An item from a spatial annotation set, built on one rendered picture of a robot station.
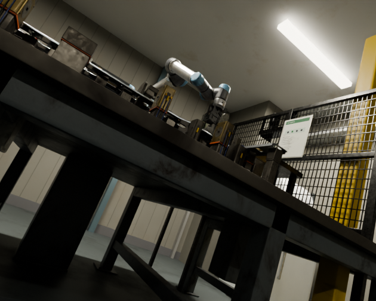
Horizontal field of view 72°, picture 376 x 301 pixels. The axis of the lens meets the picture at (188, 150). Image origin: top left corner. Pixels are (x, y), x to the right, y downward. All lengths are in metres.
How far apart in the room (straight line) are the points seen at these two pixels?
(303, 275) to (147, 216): 2.32
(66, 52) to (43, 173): 2.95
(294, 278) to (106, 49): 3.95
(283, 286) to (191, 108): 3.08
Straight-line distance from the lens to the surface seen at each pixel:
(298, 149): 1.82
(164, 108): 1.18
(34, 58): 0.61
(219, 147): 1.28
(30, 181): 3.98
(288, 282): 3.15
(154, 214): 4.32
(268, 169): 1.28
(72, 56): 1.15
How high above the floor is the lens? 0.48
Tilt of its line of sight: 16 degrees up
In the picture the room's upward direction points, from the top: 21 degrees clockwise
